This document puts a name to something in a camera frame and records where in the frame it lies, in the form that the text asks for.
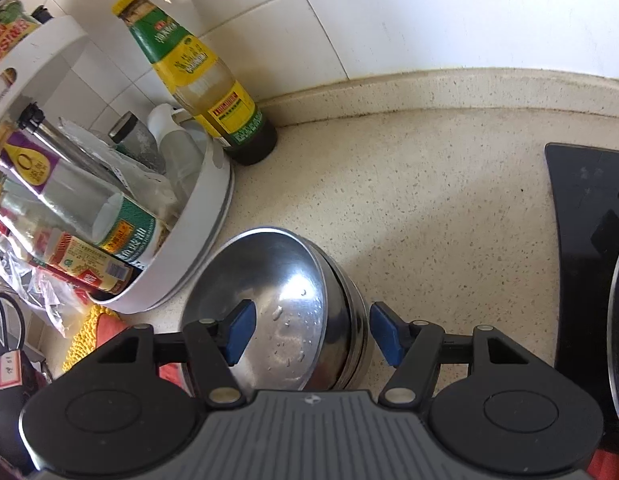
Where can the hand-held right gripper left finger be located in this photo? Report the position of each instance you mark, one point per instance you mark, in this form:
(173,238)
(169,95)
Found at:
(239,332)

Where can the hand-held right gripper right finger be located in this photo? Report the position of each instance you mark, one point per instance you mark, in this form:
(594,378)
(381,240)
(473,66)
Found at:
(387,332)

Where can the steel bowl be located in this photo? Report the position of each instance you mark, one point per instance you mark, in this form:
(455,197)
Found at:
(279,280)
(357,320)

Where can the white turntable rack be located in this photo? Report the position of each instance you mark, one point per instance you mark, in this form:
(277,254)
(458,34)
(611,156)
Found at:
(189,260)

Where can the yellow chenille mat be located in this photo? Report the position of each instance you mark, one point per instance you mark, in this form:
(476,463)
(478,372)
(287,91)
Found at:
(84,340)

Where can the clear printed plastic bag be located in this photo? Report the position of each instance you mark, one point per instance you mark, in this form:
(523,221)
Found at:
(44,305)

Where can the red cloth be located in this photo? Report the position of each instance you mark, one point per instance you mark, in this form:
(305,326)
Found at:
(111,327)

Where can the red label sauce bottle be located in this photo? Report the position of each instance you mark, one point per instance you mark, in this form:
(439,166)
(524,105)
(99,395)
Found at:
(54,276)

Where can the clear bottle green label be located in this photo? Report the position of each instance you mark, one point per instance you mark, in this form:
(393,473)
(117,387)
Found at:
(134,235)

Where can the dark bottle yellow red label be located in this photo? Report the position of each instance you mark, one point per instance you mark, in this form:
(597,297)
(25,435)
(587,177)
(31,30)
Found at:
(89,262)

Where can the clear plastic packet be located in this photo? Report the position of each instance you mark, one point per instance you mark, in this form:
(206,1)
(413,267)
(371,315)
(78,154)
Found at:
(134,180)

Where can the black glass stove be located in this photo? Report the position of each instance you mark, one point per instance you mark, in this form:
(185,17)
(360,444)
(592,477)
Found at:
(579,210)

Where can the glass jar black lid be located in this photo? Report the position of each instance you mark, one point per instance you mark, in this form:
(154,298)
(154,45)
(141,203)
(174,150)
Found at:
(121,130)

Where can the yellow green label bottle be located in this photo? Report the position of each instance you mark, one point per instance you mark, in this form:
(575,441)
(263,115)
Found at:
(209,80)

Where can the steel pour spout bottle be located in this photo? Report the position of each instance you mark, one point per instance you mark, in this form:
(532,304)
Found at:
(54,135)

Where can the small black cap bottle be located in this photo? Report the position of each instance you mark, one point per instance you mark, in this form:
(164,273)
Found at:
(41,14)

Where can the red label jar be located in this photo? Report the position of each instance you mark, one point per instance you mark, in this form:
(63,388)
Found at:
(9,35)

